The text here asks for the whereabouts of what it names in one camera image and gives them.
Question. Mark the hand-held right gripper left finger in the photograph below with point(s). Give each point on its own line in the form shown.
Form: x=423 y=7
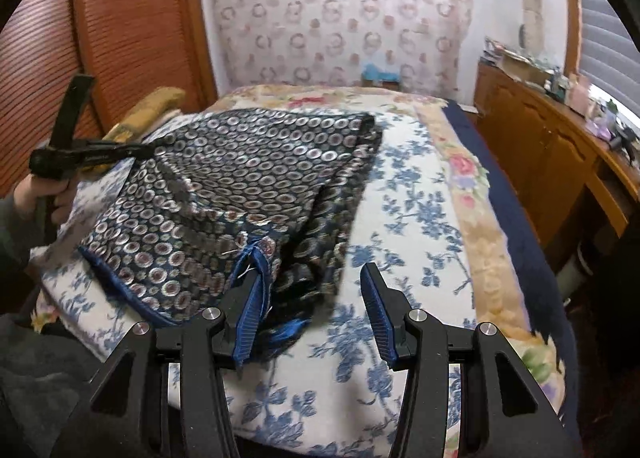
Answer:
x=250 y=318

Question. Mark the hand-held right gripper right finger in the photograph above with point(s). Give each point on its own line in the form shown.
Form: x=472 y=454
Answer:
x=382 y=318

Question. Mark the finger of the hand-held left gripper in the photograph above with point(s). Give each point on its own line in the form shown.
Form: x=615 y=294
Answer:
x=110 y=152

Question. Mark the blue circle-patterned satin robe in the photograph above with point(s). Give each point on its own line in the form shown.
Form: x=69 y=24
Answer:
x=225 y=178

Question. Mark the person's left forearm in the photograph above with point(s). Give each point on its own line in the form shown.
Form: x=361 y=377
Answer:
x=15 y=233

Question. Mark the person's left hand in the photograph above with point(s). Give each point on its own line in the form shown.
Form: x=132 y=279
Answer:
x=62 y=203

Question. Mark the yellow plush pillow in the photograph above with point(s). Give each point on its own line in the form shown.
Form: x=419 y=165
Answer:
x=150 y=110

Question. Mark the cream floral blanket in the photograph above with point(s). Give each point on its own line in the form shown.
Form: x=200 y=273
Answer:
x=410 y=218

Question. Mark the wooden slatted wardrobe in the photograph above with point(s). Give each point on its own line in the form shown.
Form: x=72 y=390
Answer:
x=115 y=23

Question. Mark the navy blue bed sheet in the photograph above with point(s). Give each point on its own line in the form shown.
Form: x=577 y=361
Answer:
x=520 y=248

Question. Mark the white cylinder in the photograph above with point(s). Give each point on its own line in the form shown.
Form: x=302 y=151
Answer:
x=572 y=273

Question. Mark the person's grey clothing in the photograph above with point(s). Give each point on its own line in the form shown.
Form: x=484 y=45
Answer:
x=45 y=388

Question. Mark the wooden dresser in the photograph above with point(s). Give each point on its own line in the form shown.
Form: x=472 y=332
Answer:
x=540 y=148

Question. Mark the small wooden box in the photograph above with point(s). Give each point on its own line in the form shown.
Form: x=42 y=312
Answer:
x=382 y=84

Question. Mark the light blue cloth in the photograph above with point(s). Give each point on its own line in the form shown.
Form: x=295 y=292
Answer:
x=380 y=72

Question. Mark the cardboard box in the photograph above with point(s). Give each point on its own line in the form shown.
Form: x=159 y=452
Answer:
x=522 y=67

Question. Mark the row of small toiletries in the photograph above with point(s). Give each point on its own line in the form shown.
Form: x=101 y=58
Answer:
x=595 y=108

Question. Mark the grey window blind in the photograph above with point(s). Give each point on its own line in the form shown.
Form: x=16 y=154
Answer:
x=610 y=38

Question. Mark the pink floral wall cloth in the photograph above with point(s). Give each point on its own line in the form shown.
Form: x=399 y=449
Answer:
x=335 y=13

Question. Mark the wooden window frame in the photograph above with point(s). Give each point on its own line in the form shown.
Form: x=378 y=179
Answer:
x=571 y=13

